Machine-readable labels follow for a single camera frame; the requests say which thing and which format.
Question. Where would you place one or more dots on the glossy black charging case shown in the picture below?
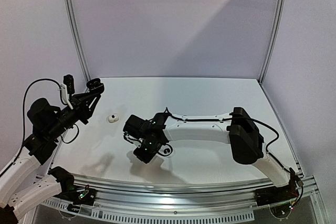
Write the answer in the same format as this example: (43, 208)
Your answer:
(95, 86)

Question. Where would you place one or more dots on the right aluminium frame post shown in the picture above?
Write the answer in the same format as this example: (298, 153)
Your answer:
(272, 40)

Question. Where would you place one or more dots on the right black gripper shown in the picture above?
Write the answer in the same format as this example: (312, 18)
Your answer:
(128, 135)

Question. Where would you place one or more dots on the aluminium front rail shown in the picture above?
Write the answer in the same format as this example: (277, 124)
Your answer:
(146, 195)

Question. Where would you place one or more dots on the white earbud charging case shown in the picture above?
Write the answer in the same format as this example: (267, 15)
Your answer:
(113, 118)

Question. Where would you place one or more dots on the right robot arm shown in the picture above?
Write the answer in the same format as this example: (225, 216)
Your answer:
(154, 137)

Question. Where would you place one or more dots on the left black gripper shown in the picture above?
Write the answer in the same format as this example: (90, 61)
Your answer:
(79, 102)

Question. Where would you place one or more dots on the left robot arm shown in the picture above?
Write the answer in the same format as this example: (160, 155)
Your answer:
(49, 123)

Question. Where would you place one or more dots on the aluminium frame post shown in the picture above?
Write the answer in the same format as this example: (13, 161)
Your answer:
(272, 40)
(76, 39)

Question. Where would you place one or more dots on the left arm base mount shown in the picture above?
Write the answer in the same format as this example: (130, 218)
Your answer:
(79, 195)

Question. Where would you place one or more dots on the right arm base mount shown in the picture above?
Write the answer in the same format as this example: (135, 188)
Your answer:
(272, 195)

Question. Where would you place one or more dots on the left aluminium frame post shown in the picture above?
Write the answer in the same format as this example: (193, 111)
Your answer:
(76, 39)

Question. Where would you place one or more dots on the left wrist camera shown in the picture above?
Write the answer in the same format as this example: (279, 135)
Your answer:
(67, 89)

